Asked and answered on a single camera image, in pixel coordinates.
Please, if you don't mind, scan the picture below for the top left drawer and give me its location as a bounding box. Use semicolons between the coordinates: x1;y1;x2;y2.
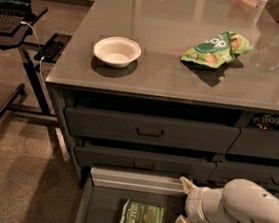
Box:
64;107;240;153

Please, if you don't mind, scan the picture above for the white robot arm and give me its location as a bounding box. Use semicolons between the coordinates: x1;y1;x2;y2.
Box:
174;177;279;223

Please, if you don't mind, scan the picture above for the dark chip bag in drawer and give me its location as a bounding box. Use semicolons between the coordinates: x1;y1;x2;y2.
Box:
250;113;279;130

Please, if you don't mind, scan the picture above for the green jalapeno chip bag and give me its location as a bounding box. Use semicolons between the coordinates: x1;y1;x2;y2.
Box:
119;199;166;223

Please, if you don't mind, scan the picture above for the open bottom left drawer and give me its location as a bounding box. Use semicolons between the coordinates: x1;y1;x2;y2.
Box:
76;167;185;223

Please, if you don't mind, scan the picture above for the black rolling laptop stand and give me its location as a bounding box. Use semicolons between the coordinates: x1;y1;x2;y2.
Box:
0;0;76;144

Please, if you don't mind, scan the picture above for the green popcorn snack bag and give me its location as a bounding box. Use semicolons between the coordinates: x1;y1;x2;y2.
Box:
181;31;251;69

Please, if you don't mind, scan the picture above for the middle left drawer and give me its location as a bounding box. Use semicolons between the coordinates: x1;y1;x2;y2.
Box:
74;146;216;180

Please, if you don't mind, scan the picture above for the middle right drawer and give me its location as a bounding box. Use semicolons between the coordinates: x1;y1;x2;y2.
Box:
209;162;279;190

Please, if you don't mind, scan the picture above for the white charging cable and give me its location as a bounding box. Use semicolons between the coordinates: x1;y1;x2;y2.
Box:
13;20;55;89

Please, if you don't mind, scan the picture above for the white paper bowl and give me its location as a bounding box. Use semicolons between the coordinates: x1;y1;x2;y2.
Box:
93;36;141;68

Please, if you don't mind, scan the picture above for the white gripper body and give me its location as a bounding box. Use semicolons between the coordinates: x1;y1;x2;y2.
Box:
185;187;222;223

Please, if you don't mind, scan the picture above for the top right drawer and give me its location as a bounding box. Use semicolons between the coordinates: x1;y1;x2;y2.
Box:
228;128;279;160

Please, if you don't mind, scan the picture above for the grey kitchen island counter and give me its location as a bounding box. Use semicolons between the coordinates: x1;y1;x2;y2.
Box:
46;0;279;112

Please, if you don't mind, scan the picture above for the black smartphone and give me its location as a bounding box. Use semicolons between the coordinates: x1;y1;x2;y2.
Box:
40;40;64;60

